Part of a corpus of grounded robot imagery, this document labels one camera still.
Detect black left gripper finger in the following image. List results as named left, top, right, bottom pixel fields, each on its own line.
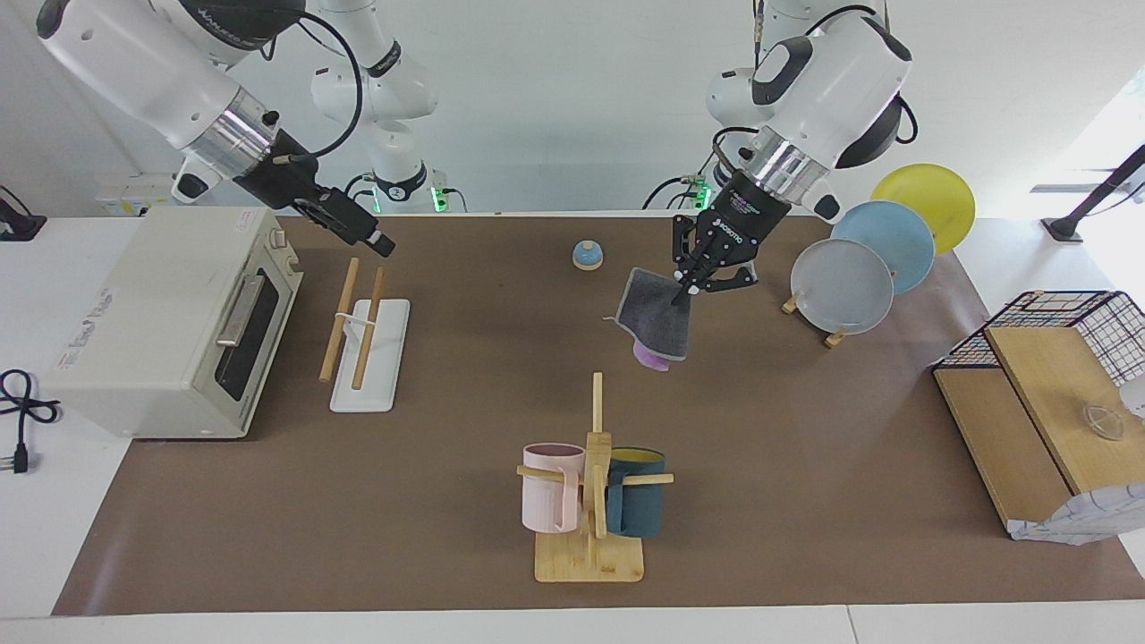
left=698, top=259, right=761, bottom=294
left=674, top=215, right=708, bottom=301

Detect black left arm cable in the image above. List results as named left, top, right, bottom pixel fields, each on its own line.
left=711, top=128, right=761, bottom=180

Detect black stand leg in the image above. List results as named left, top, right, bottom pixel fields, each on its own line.
left=1042, top=143, right=1145, bottom=242

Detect wooden plate rack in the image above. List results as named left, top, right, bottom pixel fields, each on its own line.
left=783, top=291, right=849, bottom=348

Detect dark teal mug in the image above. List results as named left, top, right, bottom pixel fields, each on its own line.
left=606, top=447, right=667, bottom=538

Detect pink mug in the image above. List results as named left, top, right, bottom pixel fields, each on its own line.
left=522, top=443, right=587, bottom=535

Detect white toaster oven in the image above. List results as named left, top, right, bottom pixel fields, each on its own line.
left=40, top=208, right=305, bottom=439

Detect white patterned cloth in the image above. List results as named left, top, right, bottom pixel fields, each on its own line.
left=1009, top=483, right=1145, bottom=547

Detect frosted white plate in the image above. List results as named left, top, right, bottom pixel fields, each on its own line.
left=790, top=238, right=895, bottom=335

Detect black power cord with plug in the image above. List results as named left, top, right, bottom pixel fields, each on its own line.
left=0, top=369, right=62, bottom=475

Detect black wire basket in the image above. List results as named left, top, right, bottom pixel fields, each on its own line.
left=933, top=290, right=1145, bottom=387

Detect light blue plate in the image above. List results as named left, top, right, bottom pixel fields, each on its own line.
left=830, top=200, right=937, bottom=296

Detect black base cable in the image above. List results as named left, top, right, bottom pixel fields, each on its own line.
left=338, top=173, right=377, bottom=216
left=642, top=134, right=727, bottom=212

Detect white towel rack wooden bars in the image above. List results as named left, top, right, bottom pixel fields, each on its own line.
left=319, top=257, right=411, bottom=413

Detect purple and grey towel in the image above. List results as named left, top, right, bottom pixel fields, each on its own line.
left=614, top=267, right=695, bottom=373

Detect black clamp base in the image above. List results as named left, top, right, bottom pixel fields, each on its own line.
left=0, top=183, right=47, bottom=242

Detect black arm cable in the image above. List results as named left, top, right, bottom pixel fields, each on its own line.
left=711, top=128, right=761, bottom=180
left=268, top=9, right=364, bottom=166

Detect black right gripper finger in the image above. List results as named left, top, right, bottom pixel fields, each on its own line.
left=322, top=188, right=396, bottom=251
left=300, top=208, right=387, bottom=258

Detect brown table mat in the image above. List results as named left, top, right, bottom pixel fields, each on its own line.
left=52, top=215, right=1145, bottom=616

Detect white socket box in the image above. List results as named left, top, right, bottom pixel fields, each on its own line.
left=97, top=174, right=175, bottom=217

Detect clear glass lid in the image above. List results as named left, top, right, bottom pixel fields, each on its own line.
left=1078, top=402, right=1124, bottom=442

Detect wooden mug tree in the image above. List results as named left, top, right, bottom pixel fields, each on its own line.
left=516, top=372, right=674, bottom=584

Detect yellow plate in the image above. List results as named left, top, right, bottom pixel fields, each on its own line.
left=870, top=164, right=976, bottom=254

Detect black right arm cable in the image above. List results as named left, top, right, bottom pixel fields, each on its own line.
left=268, top=9, right=364, bottom=166

